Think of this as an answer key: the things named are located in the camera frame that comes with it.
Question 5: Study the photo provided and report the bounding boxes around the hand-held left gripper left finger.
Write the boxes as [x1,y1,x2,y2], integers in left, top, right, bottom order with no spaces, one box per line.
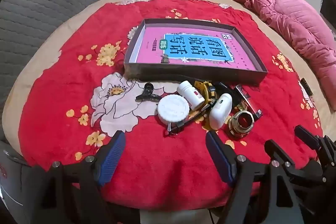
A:
[34,130,142,224]

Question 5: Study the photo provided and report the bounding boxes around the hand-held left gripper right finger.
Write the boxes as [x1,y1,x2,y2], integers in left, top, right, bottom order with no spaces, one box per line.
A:
[205,131,317,224]

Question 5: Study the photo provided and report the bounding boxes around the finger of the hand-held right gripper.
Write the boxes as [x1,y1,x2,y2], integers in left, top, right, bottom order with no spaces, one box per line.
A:
[294,125,336,159]
[264,139,326,184]

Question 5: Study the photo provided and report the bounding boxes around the white earbuds case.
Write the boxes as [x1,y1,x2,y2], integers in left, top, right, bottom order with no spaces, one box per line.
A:
[209,93,233,130]

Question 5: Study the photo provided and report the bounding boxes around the red lighter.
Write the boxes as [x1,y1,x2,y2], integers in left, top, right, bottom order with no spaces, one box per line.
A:
[235,84,263,120]

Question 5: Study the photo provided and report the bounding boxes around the yellow and black wristwatch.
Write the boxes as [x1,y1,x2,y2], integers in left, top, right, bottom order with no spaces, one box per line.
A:
[165,80,219,136]

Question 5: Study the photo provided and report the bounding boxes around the white pill bottle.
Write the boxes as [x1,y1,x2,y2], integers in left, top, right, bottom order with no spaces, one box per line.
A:
[177,80,205,111]

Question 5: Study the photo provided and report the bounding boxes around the white round lid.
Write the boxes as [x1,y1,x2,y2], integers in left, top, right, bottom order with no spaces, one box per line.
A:
[157,94,190,123]

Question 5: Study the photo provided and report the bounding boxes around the black hair claw clip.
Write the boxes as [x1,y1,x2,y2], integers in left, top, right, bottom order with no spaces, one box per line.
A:
[135,83,161,103]

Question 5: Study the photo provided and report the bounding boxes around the grey shallow cardboard box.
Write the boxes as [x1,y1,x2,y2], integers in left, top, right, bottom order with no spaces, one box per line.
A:
[123,19,269,86]

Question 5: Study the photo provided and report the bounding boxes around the small black label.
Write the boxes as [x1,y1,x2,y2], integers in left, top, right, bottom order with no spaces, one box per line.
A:
[301,78,315,96]

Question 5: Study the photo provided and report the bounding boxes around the red floral blanket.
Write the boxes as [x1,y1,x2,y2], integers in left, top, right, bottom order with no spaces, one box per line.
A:
[18,0,324,211]

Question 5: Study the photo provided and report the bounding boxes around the pink and blue book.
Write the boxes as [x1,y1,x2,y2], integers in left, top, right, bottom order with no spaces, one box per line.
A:
[135,27,256,68]

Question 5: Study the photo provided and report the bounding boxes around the pink quilted jacket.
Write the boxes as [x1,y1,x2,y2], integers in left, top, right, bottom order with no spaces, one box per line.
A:
[229,0,336,89]

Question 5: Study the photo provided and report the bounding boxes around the black television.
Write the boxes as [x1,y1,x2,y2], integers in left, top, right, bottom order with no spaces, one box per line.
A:
[320,0,336,28]

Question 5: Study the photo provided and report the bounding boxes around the grey quilted headboard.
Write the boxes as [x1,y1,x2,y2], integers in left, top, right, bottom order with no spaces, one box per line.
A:
[0,0,127,112]

